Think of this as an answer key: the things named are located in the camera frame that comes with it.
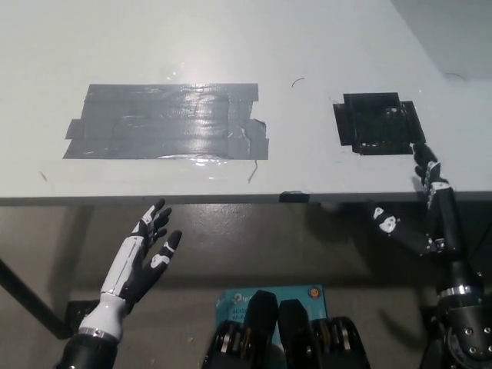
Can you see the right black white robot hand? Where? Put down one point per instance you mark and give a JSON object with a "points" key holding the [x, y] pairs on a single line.
{"points": [[447, 230]]}

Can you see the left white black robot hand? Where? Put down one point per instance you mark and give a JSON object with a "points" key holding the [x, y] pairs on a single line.
{"points": [[136, 265]]}

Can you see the clear tape strip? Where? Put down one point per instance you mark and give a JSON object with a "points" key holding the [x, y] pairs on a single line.
{"points": [[146, 169]]}

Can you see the black table leg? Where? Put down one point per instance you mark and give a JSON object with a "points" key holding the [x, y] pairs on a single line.
{"points": [[34, 301]]}

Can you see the black tape square mark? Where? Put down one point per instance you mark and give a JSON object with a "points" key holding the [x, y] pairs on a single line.
{"points": [[376, 123]]}

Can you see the small black tape piece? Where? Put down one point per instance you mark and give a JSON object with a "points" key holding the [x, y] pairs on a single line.
{"points": [[294, 196]]}

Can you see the teal router box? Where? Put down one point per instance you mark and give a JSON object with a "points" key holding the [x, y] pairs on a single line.
{"points": [[300, 299]]}

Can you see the black floor bracket plate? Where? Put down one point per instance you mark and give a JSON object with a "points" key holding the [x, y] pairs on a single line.
{"points": [[78, 313]]}

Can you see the grey duct tape patch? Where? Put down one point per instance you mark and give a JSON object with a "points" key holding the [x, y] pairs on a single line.
{"points": [[165, 123]]}

